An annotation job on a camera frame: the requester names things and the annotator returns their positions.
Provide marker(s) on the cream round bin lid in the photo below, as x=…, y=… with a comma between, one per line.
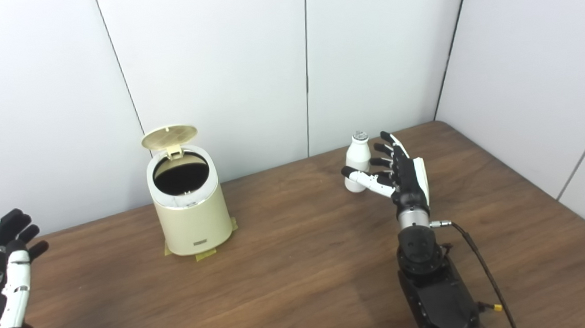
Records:
x=168, y=136

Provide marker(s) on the cream-colored bin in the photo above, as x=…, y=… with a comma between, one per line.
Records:
x=195, y=224

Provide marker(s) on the yellow tape piece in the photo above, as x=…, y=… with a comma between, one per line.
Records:
x=234, y=223
x=206, y=255
x=167, y=250

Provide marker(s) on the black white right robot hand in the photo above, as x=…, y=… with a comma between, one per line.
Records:
x=409, y=188

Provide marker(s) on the small white plastic bottle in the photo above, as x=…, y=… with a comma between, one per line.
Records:
x=358, y=155

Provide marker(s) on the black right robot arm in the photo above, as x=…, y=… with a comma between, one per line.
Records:
x=429, y=287

